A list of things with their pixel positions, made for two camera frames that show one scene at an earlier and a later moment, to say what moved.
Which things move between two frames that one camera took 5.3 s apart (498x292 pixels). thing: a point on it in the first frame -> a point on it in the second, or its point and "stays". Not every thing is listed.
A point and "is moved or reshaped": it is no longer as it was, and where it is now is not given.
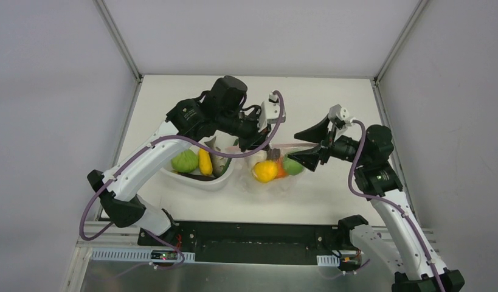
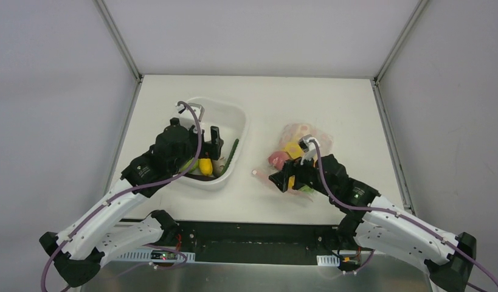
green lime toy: (292, 167) is moved or reshaped
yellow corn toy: (205, 162) stays
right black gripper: (326, 144) -> (296, 177)
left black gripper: (253, 137) -> (204, 142)
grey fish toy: (219, 162) stays
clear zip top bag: (269, 171) is moved or reshaped
